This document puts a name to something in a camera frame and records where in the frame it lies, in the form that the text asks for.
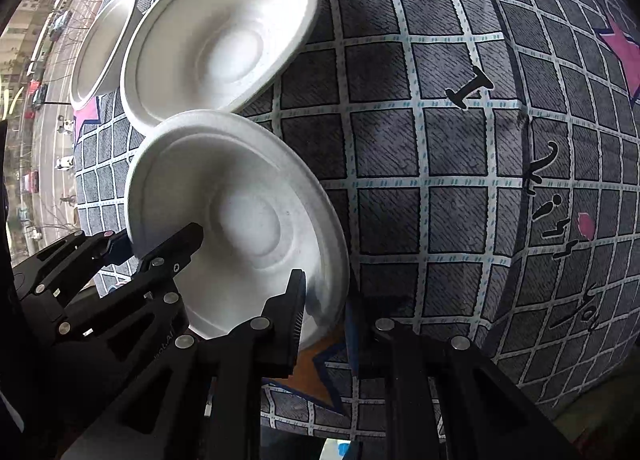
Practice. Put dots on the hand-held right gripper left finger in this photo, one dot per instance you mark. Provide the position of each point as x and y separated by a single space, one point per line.
299 312

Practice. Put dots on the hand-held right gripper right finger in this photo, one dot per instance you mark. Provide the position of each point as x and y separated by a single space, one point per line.
353 340

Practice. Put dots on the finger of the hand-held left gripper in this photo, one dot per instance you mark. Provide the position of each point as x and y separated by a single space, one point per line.
118 247
172 250

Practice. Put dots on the small white paper bowl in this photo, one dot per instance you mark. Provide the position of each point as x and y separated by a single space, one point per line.
100 54

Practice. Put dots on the large white paper bowl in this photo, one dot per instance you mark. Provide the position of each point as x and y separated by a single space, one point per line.
215 44

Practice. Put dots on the grey checked star blanket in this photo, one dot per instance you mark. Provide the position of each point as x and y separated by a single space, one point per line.
450 139

